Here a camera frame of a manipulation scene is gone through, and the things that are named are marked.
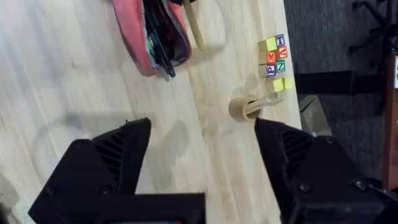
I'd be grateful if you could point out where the heap of alphabet toy blocks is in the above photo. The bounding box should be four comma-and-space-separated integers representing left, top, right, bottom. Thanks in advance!
257, 34, 295, 93

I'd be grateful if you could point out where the beige plastic fork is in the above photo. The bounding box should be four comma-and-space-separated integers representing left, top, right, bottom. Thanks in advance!
245, 91, 284, 114

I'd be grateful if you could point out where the black table crossbar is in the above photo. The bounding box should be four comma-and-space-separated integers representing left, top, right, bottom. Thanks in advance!
294, 70, 387, 95

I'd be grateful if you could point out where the coral pink zip bag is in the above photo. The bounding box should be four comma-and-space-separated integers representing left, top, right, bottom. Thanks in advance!
112, 0, 193, 79

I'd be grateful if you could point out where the black chair base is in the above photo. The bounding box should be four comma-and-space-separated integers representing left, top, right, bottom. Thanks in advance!
347, 0, 398, 54

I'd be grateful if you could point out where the beige cup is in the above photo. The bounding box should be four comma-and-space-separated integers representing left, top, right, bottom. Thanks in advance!
228, 96, 262, 123

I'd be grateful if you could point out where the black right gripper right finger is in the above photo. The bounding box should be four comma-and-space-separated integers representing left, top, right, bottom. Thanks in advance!
254, 118, 398, 224

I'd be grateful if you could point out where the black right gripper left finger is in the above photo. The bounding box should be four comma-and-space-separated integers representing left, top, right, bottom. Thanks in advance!
27, 117, 152, 224

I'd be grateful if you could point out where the beige wooden stick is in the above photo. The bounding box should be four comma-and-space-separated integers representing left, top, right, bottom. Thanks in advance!
182, 0, 205, 51

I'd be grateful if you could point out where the brown wooden cabinet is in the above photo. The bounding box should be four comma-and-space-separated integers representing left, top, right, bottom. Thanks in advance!
382, 52, 398, 191

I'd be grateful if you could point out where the grey metal bracket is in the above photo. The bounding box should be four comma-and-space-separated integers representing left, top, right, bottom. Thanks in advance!
297, 94, 333, 138

